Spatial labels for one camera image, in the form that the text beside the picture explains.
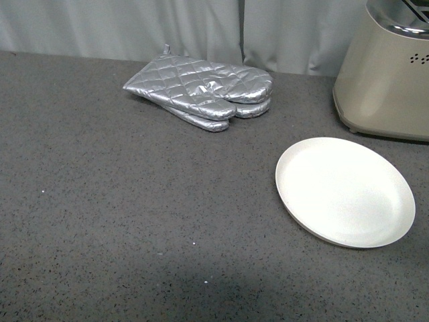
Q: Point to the white round plate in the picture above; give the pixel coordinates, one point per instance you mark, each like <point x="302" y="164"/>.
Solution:
<point x="345" y="193"/>

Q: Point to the cream two-slot toaster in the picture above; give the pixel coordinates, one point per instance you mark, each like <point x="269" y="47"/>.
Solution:
<point x="382" y="86"/>

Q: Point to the lower silver quilted oven mitt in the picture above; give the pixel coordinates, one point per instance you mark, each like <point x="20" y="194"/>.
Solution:
<point x="244" y="111"/>

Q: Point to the silver quilted oven mitt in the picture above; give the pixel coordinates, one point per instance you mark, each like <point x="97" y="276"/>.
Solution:
<point x="199" y="87"/>
<point x="244" y="111"/>

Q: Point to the upper silver quilted oven mitt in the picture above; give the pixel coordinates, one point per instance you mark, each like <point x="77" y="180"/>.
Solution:
<point x="199" y="87"/>

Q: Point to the grey curtain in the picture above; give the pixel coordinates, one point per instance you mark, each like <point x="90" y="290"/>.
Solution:
<point x="301" y="37"/>

